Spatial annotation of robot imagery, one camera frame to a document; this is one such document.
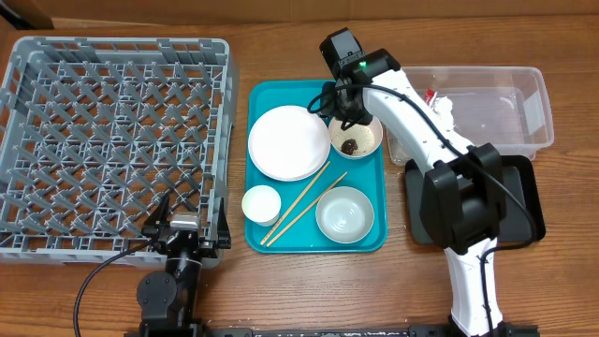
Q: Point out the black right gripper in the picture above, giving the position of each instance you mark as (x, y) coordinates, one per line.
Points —
(351, 109)

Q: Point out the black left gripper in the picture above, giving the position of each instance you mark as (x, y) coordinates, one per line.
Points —
(211, 249)

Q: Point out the pink white bowl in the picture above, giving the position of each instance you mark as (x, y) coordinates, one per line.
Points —
(368, 137)

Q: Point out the red snack wrapper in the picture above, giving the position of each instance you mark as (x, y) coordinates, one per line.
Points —
(430, 97)

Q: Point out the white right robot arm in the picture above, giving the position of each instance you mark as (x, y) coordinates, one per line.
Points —
(462, 198)

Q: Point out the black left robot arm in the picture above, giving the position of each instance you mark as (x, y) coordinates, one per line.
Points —
(167, 298)

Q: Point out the dark food scrap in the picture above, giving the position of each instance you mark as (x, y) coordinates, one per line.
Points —
(349, 146)

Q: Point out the wooden chopstick left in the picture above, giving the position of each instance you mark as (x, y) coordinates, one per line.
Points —
(294, 203)

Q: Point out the wooden chopstick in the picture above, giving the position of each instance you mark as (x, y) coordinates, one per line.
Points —
(303, 212)
(294, 203)

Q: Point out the teal plastic tray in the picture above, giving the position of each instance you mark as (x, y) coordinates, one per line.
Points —
(366, 175)

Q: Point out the white pink round plate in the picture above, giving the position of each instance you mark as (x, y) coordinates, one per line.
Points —
(288, 143)

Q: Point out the white paper cup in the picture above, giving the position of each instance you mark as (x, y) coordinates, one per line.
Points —
(261, 204)

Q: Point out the grey bowl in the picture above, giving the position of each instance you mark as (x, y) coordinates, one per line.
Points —
(344, 215)

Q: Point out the wooden chopstick right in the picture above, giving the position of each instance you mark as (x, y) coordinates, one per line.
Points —
(303, 212)

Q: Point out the grey plastic dish rack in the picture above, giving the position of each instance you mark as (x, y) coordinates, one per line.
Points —
(95, 130)

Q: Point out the clear plastic bin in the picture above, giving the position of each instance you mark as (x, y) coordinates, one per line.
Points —
(507, 106)

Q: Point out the black rectangular tray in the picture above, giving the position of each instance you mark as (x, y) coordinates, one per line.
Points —
(518, 177)

